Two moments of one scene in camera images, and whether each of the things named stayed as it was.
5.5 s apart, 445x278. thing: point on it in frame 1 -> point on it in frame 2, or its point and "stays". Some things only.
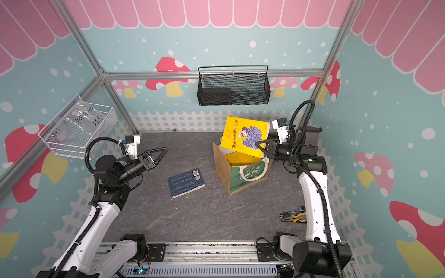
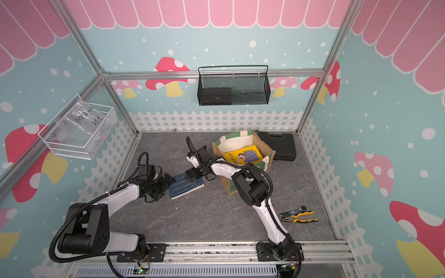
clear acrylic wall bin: (71, 132) stays
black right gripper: (272, 143) -> (192, 171)
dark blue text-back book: (186, 182) stays
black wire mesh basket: (233, 89) stays
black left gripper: (148, 156) -> (165, 185)
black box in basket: (216, 96) stays
